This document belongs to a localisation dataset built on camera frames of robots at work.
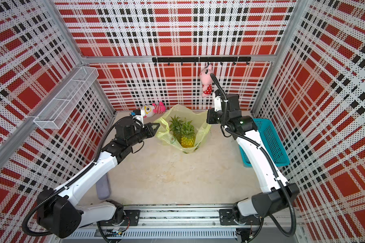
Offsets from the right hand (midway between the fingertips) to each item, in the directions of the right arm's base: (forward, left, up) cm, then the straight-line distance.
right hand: (211, 111), depth 73 cm
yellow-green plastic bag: (-1, +6, -6) cm, 9 cm away
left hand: (-2, +26, -6) cm, 26 cm away
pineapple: (-2, +12, -16) cm, 20 cm away
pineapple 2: (+4, +19, -17) cm, 26 cm away
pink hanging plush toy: (+29, +1, 0) cm, 29 cm away
